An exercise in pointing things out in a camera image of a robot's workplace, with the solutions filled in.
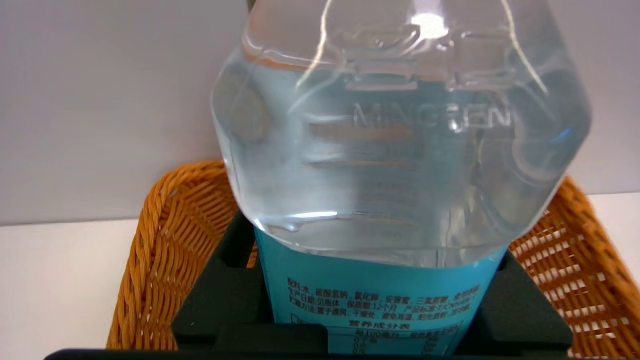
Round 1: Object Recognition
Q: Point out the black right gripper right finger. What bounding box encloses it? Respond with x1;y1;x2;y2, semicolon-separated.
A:
457;249;574;355

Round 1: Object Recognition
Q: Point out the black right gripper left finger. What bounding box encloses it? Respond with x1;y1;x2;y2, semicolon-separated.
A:
172;210;329;353

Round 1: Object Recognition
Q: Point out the clear water bottle blue label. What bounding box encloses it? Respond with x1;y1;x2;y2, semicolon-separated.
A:
211;0;594;357

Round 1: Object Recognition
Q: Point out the orange wicker basket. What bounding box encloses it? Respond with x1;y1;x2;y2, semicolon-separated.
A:
106;160;640;360

